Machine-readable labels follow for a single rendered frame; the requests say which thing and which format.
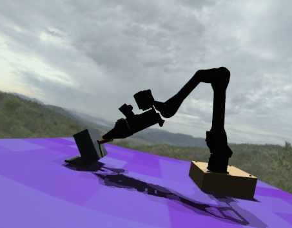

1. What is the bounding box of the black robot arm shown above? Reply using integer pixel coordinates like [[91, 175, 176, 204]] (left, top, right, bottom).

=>
[[119, 67, 233, 174]]

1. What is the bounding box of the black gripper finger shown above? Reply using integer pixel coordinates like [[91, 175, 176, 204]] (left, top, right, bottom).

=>
[[102, 121, 124, 139]]

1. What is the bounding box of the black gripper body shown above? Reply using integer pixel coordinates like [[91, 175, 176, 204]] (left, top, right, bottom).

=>
[[117, 114, 147, 138]]

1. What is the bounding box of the grey sloped panel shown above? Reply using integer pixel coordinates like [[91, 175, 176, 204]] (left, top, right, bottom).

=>
[[64, 129, 108, 168]]

